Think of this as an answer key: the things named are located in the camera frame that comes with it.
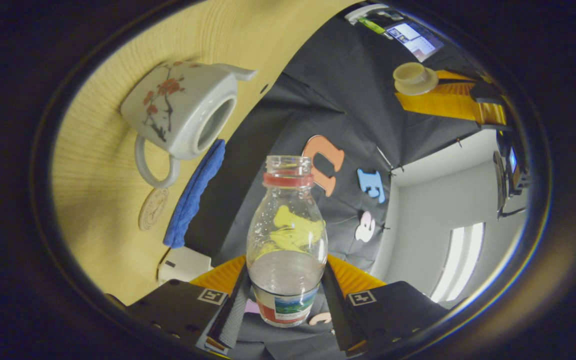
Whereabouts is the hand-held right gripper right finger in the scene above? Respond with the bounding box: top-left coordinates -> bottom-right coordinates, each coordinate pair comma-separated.
319,253 -> 450,358

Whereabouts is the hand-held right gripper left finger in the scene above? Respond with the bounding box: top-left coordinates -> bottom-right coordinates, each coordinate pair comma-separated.
125,255 -> 251,357

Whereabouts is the clear plastic water bottle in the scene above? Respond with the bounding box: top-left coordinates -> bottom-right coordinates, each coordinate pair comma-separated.
245,155 -> 329,329

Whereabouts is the round wooden coaster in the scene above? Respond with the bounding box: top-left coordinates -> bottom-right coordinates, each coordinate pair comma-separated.
137,187 -> 170,232

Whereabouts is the white floral teacup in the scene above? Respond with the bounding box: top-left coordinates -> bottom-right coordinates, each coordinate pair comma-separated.
120,60 -> 258,190

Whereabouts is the green bottle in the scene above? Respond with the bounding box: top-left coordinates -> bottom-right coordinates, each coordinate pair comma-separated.
357,16 -> 387,35

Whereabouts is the computer monitor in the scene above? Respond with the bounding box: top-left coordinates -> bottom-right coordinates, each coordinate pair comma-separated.
386,21 -> 445,63

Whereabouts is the white toaster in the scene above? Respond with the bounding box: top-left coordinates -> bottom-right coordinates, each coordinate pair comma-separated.
156,245 -> 213,287

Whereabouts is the ceiling light panel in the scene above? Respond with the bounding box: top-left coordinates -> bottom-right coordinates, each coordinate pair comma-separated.
429,222 -> 485,304

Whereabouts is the blue folded towel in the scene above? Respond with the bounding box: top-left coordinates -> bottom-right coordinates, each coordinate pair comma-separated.
162,138 -> 227,250

